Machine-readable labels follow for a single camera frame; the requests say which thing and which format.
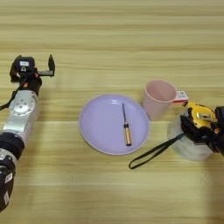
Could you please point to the purple round plate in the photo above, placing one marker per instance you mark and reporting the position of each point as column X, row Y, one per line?
column 102, row 125

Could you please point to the pink plastic cup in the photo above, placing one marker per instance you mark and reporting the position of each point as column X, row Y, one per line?
column 159, row 99

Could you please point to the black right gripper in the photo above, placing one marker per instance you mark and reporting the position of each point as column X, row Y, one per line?
column 217, row 140

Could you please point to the small red white card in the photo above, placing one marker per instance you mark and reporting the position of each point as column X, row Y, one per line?
column 181, row 96

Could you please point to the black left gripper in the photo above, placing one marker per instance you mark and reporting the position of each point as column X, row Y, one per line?
column 31, row 81

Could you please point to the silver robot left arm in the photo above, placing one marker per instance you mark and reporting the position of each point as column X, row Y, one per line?
column 20, row 116

